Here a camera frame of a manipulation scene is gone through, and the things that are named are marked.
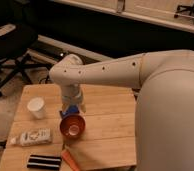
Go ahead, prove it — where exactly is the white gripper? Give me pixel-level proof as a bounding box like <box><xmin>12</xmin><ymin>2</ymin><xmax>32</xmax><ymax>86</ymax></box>
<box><xmin>61</xmin><ymin>84</ymin><xmax>86</xmax><ymax>112</ymax></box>

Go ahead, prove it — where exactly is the white plastic bottle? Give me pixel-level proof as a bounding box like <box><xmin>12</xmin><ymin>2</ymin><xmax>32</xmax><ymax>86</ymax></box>
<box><xmin>10</xmin><ymin>128</ymin><xmax>52</xmax><ymax>146</ymax></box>

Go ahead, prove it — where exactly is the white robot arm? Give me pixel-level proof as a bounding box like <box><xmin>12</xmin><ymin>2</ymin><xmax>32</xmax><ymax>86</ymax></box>
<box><xmin>49</xmin><ymin>49</ymin><xmax>194</xmax><ymax>171</ymax></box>

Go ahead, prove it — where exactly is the blue block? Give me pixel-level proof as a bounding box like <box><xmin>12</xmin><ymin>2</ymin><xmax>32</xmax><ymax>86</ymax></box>
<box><xmin>60</xmin><ymin>105</ymin><xmax>79</xmax><ymax>118</ymax></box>

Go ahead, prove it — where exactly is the orange bowl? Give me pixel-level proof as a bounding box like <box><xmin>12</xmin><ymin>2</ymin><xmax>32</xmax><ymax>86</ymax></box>
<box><xmin>60</xmin><ymin>115</ymin><xmax>86</xmax><ymax>139</ymax></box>

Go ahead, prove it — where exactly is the white paper cup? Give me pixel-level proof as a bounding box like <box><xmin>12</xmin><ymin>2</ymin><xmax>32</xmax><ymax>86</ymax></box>
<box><xmin>27</xmin><ymin>97</ymin><xmax>45</xmax><ymax>119</ymax></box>

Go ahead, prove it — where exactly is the black white striped object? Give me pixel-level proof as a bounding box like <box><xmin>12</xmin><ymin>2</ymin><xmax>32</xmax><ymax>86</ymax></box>
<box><xmin>27</xmin><ymin>155</ymin><xmax>62</xmax><ymax>170</ymax></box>

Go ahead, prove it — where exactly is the black office chair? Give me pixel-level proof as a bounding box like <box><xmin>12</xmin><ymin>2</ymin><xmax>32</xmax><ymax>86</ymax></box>
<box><xmin>0</xmin><ymin>23</ymin><xmax>52</xmax><ymax>97</ymax></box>

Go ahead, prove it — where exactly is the black chair base background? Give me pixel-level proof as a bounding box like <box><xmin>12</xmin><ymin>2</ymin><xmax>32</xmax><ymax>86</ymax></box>
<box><xmin>174</xmin><ymin>5</ymin><xmax>194</xmax><ymax>23</ymax></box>

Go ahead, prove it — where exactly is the metal floor rail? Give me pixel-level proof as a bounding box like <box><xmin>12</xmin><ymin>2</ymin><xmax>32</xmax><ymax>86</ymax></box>
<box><xmin>30</xmin><ymin>35</ymin><xmax>110</xmax><ymax>64</ymax></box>

